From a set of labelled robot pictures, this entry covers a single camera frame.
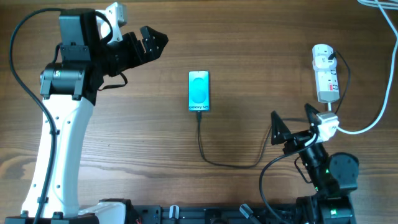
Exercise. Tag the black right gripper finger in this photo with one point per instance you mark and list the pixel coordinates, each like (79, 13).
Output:
(280, 132)
(311, 113)

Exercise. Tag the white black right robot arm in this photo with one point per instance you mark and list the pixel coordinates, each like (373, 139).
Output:
(334, 176)

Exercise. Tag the white USB charger plug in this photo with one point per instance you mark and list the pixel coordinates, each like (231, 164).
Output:
(322, 63)

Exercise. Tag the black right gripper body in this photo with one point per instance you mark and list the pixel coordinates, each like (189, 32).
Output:
(298, 140)

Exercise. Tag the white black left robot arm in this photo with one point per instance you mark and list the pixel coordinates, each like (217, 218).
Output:
(69, 91)

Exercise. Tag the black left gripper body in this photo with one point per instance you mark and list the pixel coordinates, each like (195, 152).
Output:
(123, 55)

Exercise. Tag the blue screen smartphone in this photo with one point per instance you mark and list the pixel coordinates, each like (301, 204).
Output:
(199, 90)

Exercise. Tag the white power strip socket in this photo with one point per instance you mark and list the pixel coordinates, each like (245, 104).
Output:
(328, 90)

